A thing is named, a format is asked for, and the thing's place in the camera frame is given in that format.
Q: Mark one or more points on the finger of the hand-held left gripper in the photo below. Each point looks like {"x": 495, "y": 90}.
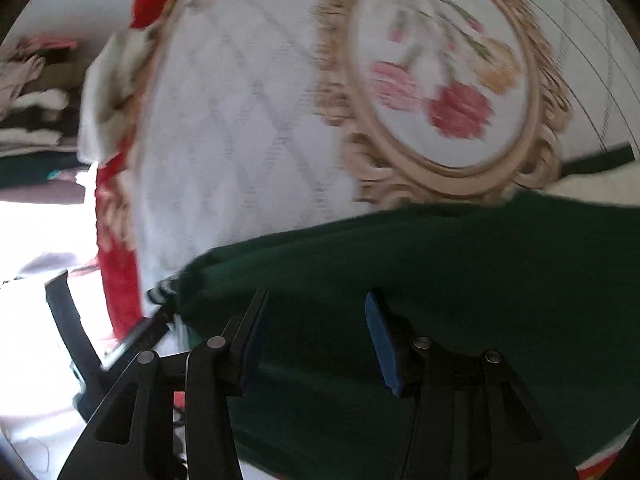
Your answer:
{"x": 135, "y": 342}
{"x": 75, "y": 330}

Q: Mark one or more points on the red floral blanket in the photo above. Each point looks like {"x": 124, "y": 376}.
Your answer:
{"x": 120, "y": 270}

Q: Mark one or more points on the green and cream varsity jacket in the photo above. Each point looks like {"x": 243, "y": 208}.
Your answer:
{"x": 400, "y": 260}

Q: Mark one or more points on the pile of clothes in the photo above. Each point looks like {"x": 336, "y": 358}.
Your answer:
{"x": 30, "y": 100}

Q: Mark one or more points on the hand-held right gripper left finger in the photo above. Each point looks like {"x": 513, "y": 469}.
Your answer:
{"x": 255, "y": 332}

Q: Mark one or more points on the white quilted floral mat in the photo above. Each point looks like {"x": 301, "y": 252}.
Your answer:
{"x": 240, "y": 135}

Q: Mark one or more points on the white towel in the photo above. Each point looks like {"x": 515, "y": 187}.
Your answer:
{"x": 107, "y": 100}

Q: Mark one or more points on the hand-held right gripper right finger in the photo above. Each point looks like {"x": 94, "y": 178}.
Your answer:
{"x": 382, "y": 342}

